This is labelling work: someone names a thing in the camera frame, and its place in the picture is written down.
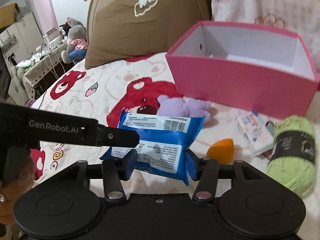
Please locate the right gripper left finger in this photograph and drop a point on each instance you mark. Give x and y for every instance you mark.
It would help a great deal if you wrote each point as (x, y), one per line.
(114, 171)

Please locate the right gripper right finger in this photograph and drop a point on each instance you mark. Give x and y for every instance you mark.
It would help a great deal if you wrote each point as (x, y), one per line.
(205, 171)

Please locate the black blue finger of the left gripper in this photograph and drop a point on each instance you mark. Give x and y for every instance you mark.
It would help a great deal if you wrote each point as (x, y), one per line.
(116, 137)

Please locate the orange makeup sponge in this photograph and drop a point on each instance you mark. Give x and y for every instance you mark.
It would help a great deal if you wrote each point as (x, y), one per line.
(222, 151)

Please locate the blue wet wipes pack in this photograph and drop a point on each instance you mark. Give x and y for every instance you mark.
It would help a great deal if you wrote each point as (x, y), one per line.
(163, 142)

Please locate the purple plush toy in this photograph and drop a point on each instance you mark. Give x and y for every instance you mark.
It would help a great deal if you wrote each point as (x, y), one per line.
(178, 107)

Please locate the green yarn ball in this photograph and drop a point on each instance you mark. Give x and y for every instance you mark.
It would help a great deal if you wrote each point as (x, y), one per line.
(293, 158)

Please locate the person's left hand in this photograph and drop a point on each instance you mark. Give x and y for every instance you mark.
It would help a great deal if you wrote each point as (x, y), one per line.
(14, 189)

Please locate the cluttered bedside table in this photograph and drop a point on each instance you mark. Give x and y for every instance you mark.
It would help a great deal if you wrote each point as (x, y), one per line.
(39, 77)

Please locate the white tissue packet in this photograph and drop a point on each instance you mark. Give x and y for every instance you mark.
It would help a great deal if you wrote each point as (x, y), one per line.
(255, 132)

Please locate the white cabinet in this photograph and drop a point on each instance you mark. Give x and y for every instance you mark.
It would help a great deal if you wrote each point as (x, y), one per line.
(20, 40)

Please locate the grey plush toy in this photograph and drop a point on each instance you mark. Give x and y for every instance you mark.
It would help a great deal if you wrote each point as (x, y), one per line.
(76, 45)

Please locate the black white plush toy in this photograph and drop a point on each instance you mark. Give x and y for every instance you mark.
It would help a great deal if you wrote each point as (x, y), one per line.
(70, 22)

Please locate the brown pillow with cloud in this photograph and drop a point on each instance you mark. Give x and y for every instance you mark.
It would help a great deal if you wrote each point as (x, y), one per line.
(124, 29)

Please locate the pink curtain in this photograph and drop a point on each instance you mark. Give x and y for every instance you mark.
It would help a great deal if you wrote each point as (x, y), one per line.
(46, 15)

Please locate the pink cardboard box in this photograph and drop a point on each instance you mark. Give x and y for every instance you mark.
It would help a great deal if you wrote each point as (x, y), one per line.
(247, 66)

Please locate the pink floral pillow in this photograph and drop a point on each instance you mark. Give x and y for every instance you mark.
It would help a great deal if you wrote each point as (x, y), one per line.
(299, 16)

